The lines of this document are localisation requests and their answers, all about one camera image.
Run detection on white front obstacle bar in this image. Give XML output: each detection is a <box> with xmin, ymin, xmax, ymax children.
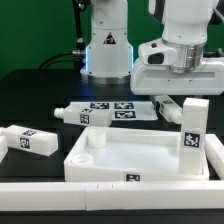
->
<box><xmin>0</xmin><ymin>181</ymin><xmax>224</xmax><ymax>211</ymax></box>

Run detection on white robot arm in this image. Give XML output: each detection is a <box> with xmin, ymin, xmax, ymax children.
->
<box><xmin>81</xmin><ymin>0</ymin><xmax>224</xmax><ymax>95</ymax></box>

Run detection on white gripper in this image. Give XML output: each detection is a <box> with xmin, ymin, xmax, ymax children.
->
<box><xmin>130</xmin><ymin>58</ymin><xmax>224</xmax><ymax>95</ymax></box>

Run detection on black cables at base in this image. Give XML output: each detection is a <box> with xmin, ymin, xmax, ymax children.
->
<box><xmin>38</xmin><ymin>0</ymin><xmax>92</xmax><ymax>70</ymax></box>

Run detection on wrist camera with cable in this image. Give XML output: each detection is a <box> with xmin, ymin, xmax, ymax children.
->
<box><xmin>138</xmin><ymin>38</ymin><xmax>177</xmax><ymax>66</ymax></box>

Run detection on white obstacle bar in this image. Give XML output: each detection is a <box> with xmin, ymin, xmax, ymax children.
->
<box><xmin>205</xmin><ymin>134</ymin><xmax>224</xmax><ymax>181</ymax></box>
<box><xmin>0</xmin><ymin>136</ymin><xmax>8</xmax><ymax>163</ymax></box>
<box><xmin>0</xmin><ymin>181</ymin><xmax>224</xmax><ymax>211</ymax></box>

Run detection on white left obstacle bar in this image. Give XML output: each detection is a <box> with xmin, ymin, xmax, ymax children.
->
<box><xmin>0</xmin><ymin>136</ymin><xmax>8</xmax><ymax>163</ymax></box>

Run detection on white desk top tray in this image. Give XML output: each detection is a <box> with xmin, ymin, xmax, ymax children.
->
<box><xmin>64</xmin><ymin>126</ymin><xmax>209</xmax><ymax>182</ymax></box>

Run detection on white right obstacle bar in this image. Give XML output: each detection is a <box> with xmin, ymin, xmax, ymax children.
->
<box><xmin>205</xmin><ymin>134</ymin><xmax>224</xmax><ymax>181</ymax></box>

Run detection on white sheet with tags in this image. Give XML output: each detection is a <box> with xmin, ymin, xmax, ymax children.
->
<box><xmin>71</xmin><ymin>101</ymin><xmax>158</xmax><ymax>121</ymax></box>

